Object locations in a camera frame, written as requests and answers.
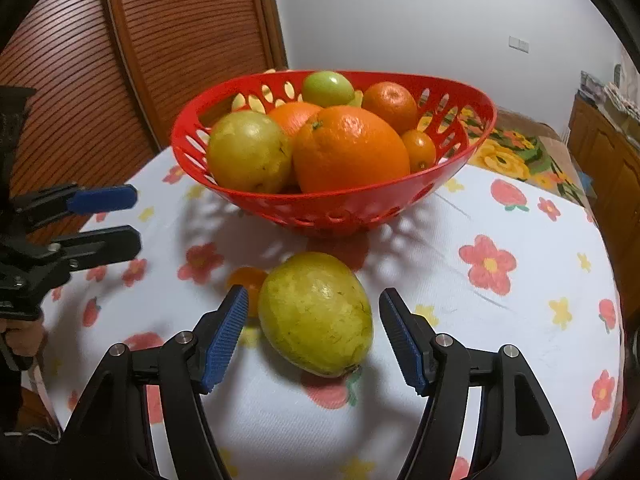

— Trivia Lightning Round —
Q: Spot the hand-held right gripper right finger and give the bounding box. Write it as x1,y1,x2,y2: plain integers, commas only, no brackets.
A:
378,288,578,480

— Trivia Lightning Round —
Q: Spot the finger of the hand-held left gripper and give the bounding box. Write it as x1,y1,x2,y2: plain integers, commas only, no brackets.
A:
15,184,138,223
30,225,142,286

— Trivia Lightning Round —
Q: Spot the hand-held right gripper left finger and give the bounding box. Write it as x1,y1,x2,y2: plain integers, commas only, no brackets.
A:
60,284,250,480

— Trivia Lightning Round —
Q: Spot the large yellow-green guava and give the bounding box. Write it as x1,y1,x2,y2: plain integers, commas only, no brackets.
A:
257,252,374,377
207,111,294,194

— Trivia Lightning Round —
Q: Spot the red perforated plastic basket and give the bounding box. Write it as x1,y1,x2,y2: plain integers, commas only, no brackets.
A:
170,69,498,239

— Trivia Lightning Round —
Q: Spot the large orange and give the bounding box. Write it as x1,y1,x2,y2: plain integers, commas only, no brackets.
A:
292,106,412,193

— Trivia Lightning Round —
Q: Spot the small tangerine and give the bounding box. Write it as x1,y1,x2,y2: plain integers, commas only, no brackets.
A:
227,266,268,318
361,81,419,133

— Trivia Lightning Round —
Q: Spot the small light green guava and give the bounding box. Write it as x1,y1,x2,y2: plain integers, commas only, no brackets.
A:
301,71,355,108

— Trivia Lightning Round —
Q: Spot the person's left hand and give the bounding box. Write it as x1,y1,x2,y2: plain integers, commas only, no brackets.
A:
0,317,48,371

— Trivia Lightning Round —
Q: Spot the white floral tablecloth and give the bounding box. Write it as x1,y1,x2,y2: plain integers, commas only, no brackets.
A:
30,150,623,480

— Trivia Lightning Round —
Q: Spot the wooden louvered door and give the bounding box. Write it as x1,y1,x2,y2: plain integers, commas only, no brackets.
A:
0,0,161,241
102,0,288,151

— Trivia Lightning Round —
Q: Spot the yellow object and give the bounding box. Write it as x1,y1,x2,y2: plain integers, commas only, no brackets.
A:
231,68,301,113

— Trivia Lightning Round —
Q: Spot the person's dark clothing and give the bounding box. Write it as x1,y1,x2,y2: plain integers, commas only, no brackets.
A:
0,425,66,480

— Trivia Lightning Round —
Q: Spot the small orange kumquat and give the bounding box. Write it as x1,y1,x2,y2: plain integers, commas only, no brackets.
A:
401,129,437,173

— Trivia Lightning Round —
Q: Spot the medium orange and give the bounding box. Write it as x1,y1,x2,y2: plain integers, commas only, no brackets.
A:
267,101,323,138

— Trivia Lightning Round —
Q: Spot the floral blanket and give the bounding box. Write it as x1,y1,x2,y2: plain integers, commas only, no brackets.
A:
460,107,601,221

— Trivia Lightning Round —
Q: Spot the wooden cabinet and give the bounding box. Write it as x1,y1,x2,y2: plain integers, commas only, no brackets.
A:
567,94,640,291

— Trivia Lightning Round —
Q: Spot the pile of packets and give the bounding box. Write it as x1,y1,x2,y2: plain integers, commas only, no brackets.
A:
580,62,640,126

